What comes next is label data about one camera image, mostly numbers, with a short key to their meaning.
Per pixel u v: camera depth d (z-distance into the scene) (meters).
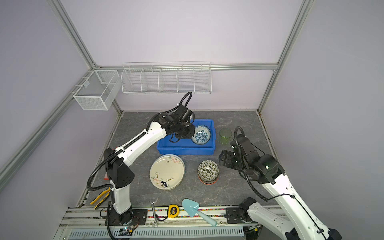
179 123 0.67
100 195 0.80
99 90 0.99
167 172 0.85
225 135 1.02
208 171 0.83
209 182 0.77
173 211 0.74
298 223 0.38
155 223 0.73
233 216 0.72
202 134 0.83
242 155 0.48
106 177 0.87
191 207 0.77
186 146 1.01
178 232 1.58
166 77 0.98
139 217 0.74
